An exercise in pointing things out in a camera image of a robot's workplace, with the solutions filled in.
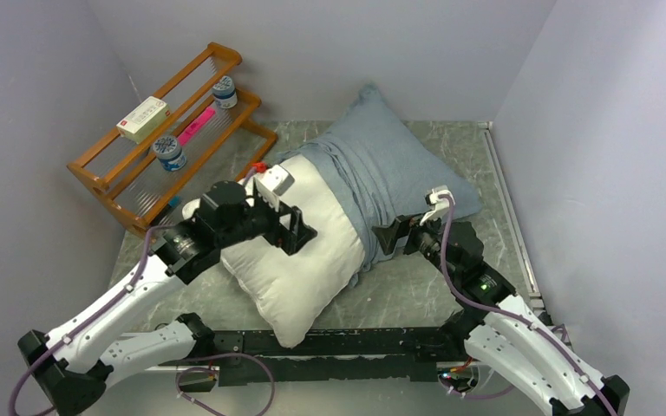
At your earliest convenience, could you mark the blue grey pillow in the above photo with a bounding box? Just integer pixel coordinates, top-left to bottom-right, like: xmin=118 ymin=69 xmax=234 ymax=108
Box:
xmin=272 ymin=83 xmax=481 ymax=268

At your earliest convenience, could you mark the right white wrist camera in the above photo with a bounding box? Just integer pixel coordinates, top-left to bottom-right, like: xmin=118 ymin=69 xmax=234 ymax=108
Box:
xmin=419 ymin=185 xmax=455 ymax=225

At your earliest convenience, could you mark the blue white jar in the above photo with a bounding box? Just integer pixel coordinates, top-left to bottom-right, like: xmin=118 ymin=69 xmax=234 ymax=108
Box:
xmin=212 ymin=75 xmax=238 ymax=109
xmin=152 ymin=135 xmax=186 ymax=172

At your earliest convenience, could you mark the wooden tiered shelf rack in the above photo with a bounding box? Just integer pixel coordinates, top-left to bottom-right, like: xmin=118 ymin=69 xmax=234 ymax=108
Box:
xmin=67 ymin=42 xmax=278 ymax=237

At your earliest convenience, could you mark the white cardboard box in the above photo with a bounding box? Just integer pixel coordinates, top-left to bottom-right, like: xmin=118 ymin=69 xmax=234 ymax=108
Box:
xmin=116 ymin=96 xmax=171 ymax=144

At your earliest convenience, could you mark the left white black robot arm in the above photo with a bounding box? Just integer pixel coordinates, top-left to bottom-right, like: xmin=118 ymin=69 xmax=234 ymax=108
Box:
xmin=17 ymin=181 xmax=317 ymax=415

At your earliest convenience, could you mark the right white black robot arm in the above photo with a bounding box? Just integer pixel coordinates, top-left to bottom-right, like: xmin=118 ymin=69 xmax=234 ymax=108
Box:
xmin=372 ymin=216 xmax=630 ymax=415

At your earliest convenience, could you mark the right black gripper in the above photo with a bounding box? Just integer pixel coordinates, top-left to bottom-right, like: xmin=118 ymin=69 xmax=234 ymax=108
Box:
xmin=372 ymin=205 xmax=460 ymax=282

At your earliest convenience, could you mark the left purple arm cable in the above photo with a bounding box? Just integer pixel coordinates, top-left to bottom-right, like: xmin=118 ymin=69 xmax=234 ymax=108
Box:
xmin=8 ymin=226 xmax=165 ymax=416

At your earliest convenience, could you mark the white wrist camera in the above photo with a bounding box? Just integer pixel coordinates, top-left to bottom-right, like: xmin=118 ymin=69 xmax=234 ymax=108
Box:
xmin=419 ymin=185 xmax=455 ymax=225
xmin=252 ymin=163 xmax=295 ymax=212

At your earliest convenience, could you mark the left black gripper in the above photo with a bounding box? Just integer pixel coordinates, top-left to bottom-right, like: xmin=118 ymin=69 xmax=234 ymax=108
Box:
xmin=218 ymin=188 xmax=317 ymax=254

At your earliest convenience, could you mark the near blue white jar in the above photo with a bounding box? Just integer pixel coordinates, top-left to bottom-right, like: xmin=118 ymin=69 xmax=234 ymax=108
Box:
xmin=152 ymin=135 xmax=186 ymax=172

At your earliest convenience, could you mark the far blue white jar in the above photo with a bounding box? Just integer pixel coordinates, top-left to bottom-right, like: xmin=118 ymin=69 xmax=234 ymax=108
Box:
xmin=212 ymin=75 xmax=238 ymax=109

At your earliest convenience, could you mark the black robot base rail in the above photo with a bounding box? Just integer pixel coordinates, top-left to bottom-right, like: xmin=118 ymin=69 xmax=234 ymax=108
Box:
xmin=161 ymin=327 xmax=478 ymax=387

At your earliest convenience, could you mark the white pillow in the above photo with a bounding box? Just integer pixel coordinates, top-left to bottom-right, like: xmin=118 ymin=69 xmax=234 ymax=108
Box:
xmin=220 ymin=155 xmax=365 ymax=348

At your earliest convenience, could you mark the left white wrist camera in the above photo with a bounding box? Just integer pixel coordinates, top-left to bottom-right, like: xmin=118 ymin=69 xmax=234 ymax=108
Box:
xmin=252 ymin=163 xmax=295 ymax=212

